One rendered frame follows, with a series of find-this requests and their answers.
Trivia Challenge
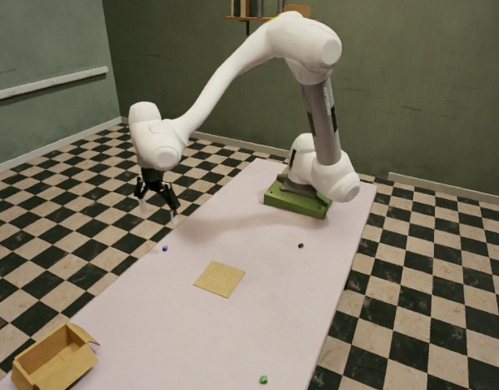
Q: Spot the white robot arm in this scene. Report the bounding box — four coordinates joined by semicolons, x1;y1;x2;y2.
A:
128;11;361;203

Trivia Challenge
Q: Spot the tan square mat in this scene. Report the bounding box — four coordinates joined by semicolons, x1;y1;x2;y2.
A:
193;261;245;299

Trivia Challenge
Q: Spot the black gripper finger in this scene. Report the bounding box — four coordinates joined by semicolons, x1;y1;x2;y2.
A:
133;175;150;215
152;182;181;225

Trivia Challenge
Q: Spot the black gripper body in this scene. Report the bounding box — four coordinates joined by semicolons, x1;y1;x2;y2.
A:
141;167;164;192

